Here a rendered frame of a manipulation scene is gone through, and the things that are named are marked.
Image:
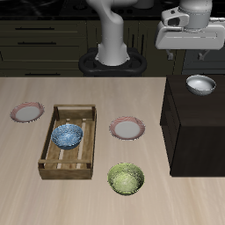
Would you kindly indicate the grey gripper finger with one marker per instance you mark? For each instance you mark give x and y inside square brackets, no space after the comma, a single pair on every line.
[170,54]
[204,54]

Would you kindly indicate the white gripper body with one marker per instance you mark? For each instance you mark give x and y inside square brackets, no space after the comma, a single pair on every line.
[187,38]

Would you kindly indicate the white bowl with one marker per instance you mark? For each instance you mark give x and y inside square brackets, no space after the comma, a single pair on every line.
[200,85]

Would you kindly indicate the pink rimmed white plate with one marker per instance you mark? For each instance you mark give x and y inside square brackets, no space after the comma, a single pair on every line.
[27,112]
[127,128]

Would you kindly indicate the blue bowl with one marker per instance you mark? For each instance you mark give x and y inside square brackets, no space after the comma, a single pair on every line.
[67,136]

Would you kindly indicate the green bowl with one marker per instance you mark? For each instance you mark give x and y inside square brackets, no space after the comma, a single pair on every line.
[125,178]

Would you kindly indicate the dark wooden cabinet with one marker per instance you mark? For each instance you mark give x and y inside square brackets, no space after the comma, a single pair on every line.
[194,137]

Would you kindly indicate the wooden slat tray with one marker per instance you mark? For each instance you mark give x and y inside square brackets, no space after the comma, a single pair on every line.
[85,137]

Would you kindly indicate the dark kitchen cupboards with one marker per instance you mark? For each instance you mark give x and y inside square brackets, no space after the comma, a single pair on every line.
[44,44]

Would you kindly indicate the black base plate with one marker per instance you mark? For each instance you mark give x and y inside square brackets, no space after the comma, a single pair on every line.
[88,66]

